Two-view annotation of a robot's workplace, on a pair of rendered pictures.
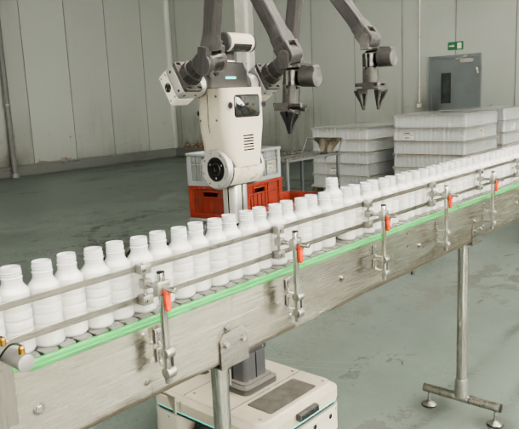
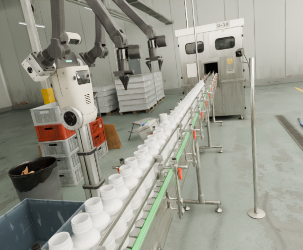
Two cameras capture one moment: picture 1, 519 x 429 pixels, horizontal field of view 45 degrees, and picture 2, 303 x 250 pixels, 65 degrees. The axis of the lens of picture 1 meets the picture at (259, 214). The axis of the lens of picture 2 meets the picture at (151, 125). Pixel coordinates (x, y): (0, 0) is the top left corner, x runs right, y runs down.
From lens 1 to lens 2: 92 cm
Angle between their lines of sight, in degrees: 23
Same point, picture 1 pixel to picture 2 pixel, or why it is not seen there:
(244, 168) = (88, 115)
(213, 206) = (51, 134)
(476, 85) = (138, 65)
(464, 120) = (143, 78)
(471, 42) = not seen: hidden behind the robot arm
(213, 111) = (63, 83)
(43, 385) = not seen: outside the picture
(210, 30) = (58, 26)
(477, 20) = (135, 39)
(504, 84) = not seen: hidden behind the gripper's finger
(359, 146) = (101, 94)
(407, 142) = (121, 90)
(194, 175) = (37, 120)
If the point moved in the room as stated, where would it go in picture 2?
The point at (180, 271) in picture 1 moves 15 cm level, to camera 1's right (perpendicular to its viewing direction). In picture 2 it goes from (118, 227) to (171, 206)
